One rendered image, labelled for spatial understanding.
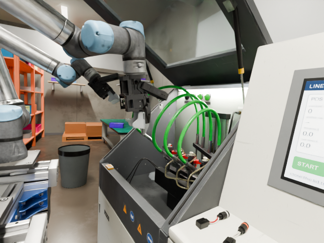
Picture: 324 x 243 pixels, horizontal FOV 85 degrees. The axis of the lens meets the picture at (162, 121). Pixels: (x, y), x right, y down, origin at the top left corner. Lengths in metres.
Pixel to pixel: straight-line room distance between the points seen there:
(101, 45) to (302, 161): 0.60
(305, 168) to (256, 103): 0.24
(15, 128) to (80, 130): 5.48
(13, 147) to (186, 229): 0.77
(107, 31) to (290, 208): 0.65
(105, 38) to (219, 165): 0.52
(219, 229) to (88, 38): 0.62
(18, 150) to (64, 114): 6.07
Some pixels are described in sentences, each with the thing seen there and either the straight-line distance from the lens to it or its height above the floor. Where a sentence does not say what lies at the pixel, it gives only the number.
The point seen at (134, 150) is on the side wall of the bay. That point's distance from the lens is 1.18.
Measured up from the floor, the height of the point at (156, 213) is 0.95.
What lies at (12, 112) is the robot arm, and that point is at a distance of 0.98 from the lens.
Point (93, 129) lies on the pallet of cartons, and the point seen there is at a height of 0.35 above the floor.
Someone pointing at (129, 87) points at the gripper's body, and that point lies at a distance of 0.58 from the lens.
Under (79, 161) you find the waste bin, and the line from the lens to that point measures 2.89.
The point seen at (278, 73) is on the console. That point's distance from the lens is 0.69.
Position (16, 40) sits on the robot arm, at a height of 1.55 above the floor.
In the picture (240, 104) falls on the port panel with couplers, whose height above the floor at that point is 1.34.
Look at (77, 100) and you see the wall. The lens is 7.01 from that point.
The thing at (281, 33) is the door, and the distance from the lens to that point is 2.29.
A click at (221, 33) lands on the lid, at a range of 0.84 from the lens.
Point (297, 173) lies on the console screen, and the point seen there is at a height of 1.16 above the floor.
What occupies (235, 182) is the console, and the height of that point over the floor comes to 1.08.
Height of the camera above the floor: 1.33
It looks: 6 degrees down
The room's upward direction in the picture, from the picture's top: 4 degrees clockwise
